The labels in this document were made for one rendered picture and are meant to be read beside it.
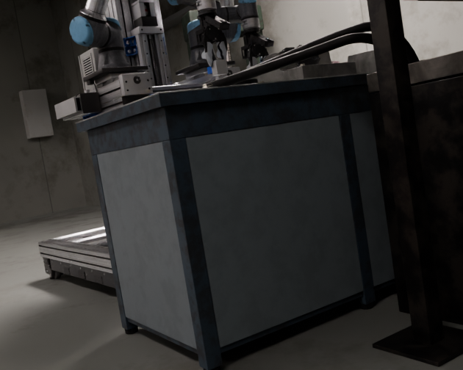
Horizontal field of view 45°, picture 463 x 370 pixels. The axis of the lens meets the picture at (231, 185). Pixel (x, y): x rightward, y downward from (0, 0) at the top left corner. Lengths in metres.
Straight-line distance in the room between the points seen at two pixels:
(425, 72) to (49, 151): 7.60
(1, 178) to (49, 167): 0.71
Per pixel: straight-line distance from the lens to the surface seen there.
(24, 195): 8.75
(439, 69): 1.70
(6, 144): 8.73
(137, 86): 2.45
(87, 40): 2.49
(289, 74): 2.02
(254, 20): 2.48
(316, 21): 5.90
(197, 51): 2.85
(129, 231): 1.90
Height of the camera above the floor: 0.64
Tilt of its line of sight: 4 degrees down
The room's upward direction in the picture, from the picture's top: 9 degrees counter-clockwise
